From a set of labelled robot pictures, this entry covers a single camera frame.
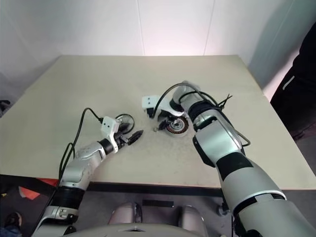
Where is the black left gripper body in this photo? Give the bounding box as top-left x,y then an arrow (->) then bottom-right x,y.
114,132 -> 132,149

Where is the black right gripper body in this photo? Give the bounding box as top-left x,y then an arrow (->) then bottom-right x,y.
158,110 -> 173,122

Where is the silver spoked rotor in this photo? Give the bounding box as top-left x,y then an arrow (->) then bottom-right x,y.
115,114 -> 136,136

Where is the round motor housing with windings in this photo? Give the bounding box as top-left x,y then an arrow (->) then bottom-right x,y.
161,115 -> 191,137

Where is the grey robot torso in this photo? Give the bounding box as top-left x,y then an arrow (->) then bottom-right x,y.
49,223 -> 223,237

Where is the grey rounded robot leg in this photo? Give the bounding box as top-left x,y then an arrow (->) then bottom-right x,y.
172,206 -> 204,230

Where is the grey caster wheel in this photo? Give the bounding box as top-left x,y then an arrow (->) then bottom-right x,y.
217,204 -> 232,217

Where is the orange object on floor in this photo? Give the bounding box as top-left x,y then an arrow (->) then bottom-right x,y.
19,179 -> 60,200

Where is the black object beside table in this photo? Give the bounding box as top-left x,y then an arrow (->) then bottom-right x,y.
0,100 -> 12,117

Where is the person's leg with dark shoe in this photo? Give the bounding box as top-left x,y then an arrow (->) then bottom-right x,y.
0,211 -> 23,237

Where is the person in black clothing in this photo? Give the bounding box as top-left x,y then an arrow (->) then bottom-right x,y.
270,24 -> 316,141

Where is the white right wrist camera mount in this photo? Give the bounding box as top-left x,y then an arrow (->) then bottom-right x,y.
142,94 -> 185,117

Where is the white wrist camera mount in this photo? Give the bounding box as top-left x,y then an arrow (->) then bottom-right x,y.
142,94 -> 185,117
100,116 -> 124,152

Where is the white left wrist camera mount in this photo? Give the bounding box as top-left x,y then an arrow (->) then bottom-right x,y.
100,116 -> 124,152

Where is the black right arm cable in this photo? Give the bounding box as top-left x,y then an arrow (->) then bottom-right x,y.
152,83 -> 250,148

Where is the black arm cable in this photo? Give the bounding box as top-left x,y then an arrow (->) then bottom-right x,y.
152,83 -> 250,148
45,108 -> 104,208

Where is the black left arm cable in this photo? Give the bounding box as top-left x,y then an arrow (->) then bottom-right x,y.
45,108 -> 104,208

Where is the black table frame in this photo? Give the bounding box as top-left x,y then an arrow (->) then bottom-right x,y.
0,174 -> 230,215

